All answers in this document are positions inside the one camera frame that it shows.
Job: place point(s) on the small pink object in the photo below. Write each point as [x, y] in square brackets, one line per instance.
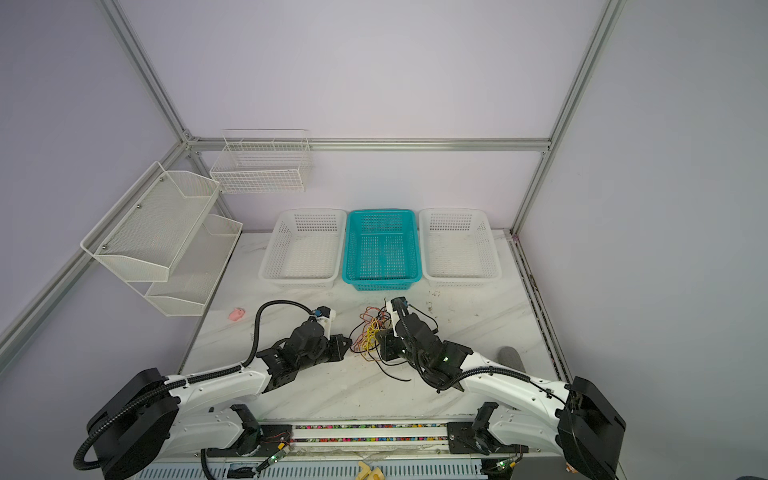
[236, 314]

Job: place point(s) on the left white plastic basket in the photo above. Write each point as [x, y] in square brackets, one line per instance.
[305, 248]

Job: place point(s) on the teal plastic basket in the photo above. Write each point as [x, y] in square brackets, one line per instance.
[381, 250]

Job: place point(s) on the white two-tier mesh shelf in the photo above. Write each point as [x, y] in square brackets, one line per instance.
[164, 240]

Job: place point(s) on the right white plastic basket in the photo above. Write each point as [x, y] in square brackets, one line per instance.
[457, 248]

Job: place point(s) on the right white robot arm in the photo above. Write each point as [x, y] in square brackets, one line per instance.
[574, 419]

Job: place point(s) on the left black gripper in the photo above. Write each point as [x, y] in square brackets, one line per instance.
[338, 352]

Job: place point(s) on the white wire wall basket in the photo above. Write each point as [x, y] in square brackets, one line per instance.
[263, 161]

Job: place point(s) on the aluminium front rail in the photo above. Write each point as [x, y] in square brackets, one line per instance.
[372, 441]

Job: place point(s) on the yellow object at front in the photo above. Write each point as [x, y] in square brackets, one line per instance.
[367, 472]

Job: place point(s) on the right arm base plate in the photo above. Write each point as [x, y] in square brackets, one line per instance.
[463, 439]

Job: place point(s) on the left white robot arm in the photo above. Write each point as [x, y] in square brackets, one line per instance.
[154, 415]

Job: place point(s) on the white plastic basket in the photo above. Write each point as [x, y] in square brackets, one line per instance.
[305, 248]
[457, 248]

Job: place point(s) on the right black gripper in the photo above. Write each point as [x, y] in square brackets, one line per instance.
[385, 345]

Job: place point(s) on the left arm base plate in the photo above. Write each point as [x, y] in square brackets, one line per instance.
[260, 445]

